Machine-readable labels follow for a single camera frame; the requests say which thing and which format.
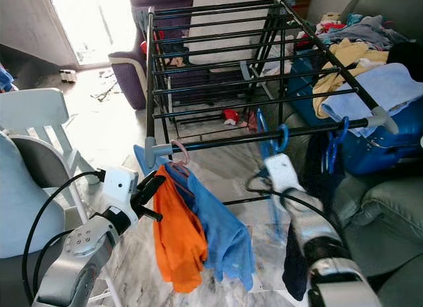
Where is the black metal drying rack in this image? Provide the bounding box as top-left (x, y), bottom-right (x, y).
top-left (144, 0), bottom-right (401, 169)

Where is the grey folding chair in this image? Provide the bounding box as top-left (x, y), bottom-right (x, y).
top-left (0, 135), bottom-right (106, 307)

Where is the purple armchair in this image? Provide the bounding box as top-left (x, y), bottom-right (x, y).
top-left (109, 0), bottom-right (189, 110)

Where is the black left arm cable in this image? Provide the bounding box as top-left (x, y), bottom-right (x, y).
top-left (23, 168), bottom-right (108, 306)

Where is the small white floor item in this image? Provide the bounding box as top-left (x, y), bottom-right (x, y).
top-left (58, 69), bottom-right (78, 83)

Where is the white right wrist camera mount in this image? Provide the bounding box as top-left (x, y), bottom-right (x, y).
top-left (264, 153), bottom-right (303, 197)

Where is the small red cloth item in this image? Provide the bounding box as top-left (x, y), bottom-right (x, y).
top-left (223, 109), bottom-right (242, 124)

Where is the pale blue plastic chair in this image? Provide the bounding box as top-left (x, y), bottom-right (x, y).
top-left (0, 89), bottom-right (100, 218)

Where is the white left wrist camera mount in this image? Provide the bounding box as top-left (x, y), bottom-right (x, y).
top-left (102, 165), bottom-right (139, 212)

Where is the light blue towel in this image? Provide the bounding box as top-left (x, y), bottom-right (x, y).
top-left (321, 62), bottom-right (423, 137)

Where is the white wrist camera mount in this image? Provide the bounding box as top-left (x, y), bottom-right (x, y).
top-left (264, 153), bottom-right (303, 197)
top-left (102, 165), bottom-right (139, 212)

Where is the grey cloth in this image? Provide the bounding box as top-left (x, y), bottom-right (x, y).
top-left (324, 15), bottom-right (410, 50)

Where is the yellow cloth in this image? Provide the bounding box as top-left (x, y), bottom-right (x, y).
top-left (312, 39), bottom-right (391, 119)

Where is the dark navy garment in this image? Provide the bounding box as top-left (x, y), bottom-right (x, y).
top-left (281, 132), bottom-right (334, 301)

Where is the white ribbed mattress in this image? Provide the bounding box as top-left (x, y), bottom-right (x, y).
top-left (185, 0), bottom-right (278, 66)

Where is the green leather sofa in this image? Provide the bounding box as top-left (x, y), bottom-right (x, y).
top-left (330, 142), bottom-right (423, 307)

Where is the orange shirt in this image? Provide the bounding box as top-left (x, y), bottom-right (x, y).
top-left (152, 165), bottom-right (209, 294)

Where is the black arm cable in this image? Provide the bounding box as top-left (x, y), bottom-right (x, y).
top-left (23, 168), bottom-right (108, 306)
top-left (243, 170), bottom-right (338, 220)

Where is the light blue shirt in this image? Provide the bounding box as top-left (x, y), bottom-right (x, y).
top-left (134, 145), bottom-right (256, 293)

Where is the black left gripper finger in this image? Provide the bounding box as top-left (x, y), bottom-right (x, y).
top-left (137, 173), bottom-right (166, 198)

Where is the blue plastic hanger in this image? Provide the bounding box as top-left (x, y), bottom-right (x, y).
top-left (254, 107), bottom-right (291, 163)
top-left (324, 117), bottom-right (351, 175)

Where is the light blue chair cushion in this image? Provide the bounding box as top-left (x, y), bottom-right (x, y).
top-left (0, 132), bottom-right (67, 260)

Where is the pink plastic hanger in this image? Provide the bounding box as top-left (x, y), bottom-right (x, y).
top-left (171, 139), bottom-right (191, 167)

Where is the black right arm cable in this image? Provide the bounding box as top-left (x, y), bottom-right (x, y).
top-left (243, 170), bottom-right (338, 220)

